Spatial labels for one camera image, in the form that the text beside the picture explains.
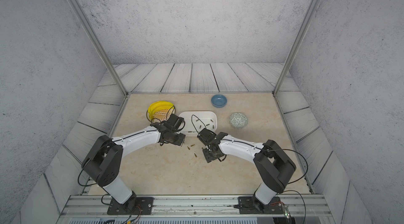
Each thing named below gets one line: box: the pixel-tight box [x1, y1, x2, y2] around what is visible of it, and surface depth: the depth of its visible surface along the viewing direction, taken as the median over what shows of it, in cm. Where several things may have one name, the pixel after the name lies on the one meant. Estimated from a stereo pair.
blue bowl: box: [210, 94, 228, 109], surface depth 116 cm
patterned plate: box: [150, 106, 176, 123], surface depth 110 cm
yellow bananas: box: [147, 100, 175, 121], surface depth 110 cm
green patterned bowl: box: [228, 112, 249, 130], surface depth 104 cm
